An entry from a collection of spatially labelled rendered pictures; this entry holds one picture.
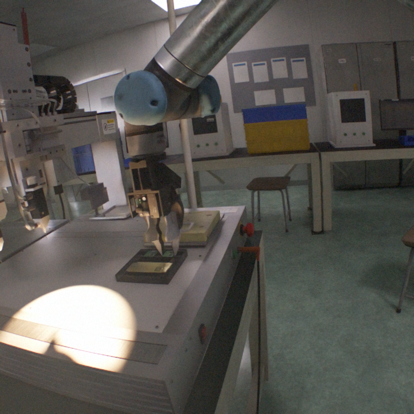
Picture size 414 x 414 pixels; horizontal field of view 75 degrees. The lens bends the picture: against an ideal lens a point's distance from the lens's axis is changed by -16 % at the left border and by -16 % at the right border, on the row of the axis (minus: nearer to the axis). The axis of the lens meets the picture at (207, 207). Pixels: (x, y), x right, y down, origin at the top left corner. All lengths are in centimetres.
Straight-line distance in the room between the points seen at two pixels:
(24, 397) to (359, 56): 431
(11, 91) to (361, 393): 156
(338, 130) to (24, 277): 274
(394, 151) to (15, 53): 277
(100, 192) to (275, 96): 375
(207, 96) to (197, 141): 258
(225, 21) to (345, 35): 442
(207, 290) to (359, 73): 393
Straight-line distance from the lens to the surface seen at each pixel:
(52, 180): 131
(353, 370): 158
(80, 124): 97
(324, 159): 279
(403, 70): 447
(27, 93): 66
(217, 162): 285
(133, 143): 60
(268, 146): 295
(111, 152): 113
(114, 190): 116
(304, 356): 163
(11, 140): 59
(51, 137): 70
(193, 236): 73
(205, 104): 53
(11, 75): 66
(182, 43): 41
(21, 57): 69
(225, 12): 41
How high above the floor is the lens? 115
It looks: 16 degrees down
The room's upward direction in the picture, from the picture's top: 8 degrees counter-clockwise
